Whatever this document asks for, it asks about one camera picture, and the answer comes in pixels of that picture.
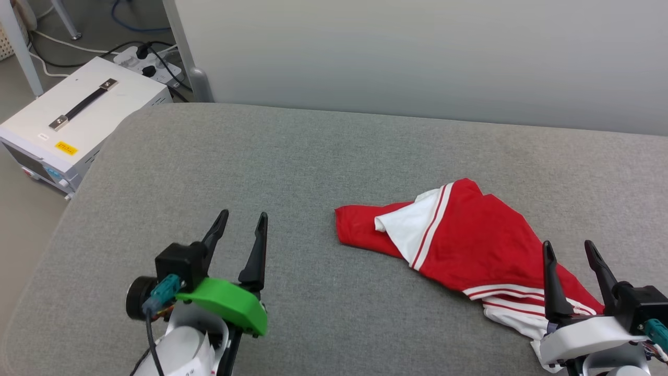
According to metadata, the white table leg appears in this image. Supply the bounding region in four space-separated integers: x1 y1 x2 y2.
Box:
0 0 44 98

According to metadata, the white power strip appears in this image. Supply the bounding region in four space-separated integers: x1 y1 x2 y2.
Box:
113 45 183 87

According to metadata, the white cable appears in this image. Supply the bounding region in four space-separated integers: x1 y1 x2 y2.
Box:
29 30 122 78

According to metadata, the white woven basket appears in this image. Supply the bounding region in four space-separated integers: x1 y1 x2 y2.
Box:
0 20 17 61

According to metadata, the red and white basketball jersey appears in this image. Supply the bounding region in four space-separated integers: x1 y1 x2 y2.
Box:
335 178 606 373

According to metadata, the white equipment box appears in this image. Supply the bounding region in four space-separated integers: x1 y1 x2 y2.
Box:
0 56 173 200

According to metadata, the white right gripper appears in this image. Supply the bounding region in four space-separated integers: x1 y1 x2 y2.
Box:
539 240 649 366

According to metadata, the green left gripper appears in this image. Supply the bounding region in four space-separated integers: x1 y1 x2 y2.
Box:
176 209 269 338

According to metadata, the blue cable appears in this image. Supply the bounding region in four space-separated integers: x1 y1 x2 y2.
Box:
110 0 172 32

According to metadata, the grey metal stand leg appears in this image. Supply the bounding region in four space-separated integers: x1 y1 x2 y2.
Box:
50 0 83 41

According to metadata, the black strap handle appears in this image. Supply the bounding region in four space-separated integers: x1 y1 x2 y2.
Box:
49 78 119 131

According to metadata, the black cable with teal connector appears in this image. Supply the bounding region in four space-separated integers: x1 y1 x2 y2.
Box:
142 275 182 376
643 319 668 361

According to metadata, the grey partition post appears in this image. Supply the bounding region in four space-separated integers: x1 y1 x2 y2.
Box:
162 0 215 103

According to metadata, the black plug with cable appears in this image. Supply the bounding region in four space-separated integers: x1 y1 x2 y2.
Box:
99 41 193 92
141 65 189 103

